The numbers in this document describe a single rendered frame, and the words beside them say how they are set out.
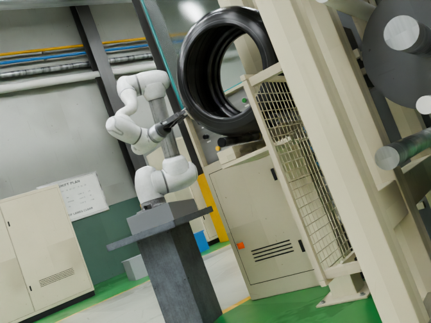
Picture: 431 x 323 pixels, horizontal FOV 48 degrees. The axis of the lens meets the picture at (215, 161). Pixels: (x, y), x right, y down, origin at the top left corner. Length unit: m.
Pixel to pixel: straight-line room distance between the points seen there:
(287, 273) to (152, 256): 0.80
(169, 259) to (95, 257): 7.34
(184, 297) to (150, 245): 0.36
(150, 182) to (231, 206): 0.53
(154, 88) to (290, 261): 1.32
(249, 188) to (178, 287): 0.72
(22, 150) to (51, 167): 0.63
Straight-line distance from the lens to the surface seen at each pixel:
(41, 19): 11.58
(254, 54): 2.53
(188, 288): 2.92
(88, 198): 10.33
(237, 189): 3.02
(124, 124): 2.48
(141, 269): 7.63
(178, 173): 3.01
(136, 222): 2.99
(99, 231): 10.31
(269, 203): 2.94
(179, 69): 2.31
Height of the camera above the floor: 0.65
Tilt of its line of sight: 5 degrees up
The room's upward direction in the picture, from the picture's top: 21 degrees counter-clockwise
